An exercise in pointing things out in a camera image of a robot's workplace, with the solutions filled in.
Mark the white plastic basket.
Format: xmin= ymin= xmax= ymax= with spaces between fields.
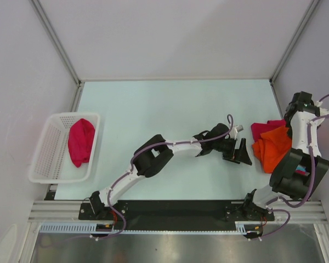
xmin=28 ymin=112 xmax=100 ymax=184

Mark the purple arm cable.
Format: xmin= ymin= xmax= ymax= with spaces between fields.
xmin=93 ymin=113 xmax=234 ymax=242
xmin=248 ymin=92 xmax=329 ymax=242

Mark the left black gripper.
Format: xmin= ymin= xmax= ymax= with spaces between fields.
xmin=212 ymin=137 xmax=250 ymax=165

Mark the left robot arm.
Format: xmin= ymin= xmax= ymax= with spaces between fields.
xmin=89 ymin=123 xmax=252 ymax=219

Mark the crimson t-shirt in basket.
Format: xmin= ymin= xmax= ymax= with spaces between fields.
xmin=67 ymin=118 xmax=95 ymax=168

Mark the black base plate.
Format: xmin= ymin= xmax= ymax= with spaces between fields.
xmin=79 ymin=199 xmax=275 ymax=231

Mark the aluminium frame rail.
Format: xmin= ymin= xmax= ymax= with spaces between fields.
xmin=28 ymin=201 xmax=327 ymax=224

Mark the white cable duct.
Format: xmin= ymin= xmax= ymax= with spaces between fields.
xmin=39 ymin=221 xmax=264 ymax=236

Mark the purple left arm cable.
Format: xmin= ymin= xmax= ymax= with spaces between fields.
xmin=93 ymin=113 xmax=234 ymax=242

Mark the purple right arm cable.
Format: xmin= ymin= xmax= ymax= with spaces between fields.
xmin=248 ymin=92 xmax=329 ymax=242

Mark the orange t-shirt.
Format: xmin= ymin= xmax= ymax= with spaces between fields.
xmin=252 ymin=126 xmax=292 ymax=174

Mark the folded crimson t-shirt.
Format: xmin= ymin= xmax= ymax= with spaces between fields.
xmin=251 ymin=119 xmax=286 ymax=142

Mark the folded teal t-shirt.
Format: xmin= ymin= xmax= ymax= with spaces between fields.
xmin=295 ymin=164 xmax=309 ymax=176

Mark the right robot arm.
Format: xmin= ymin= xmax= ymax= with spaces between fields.
xmin=242 ymin=92 xmax=329 ymax=220

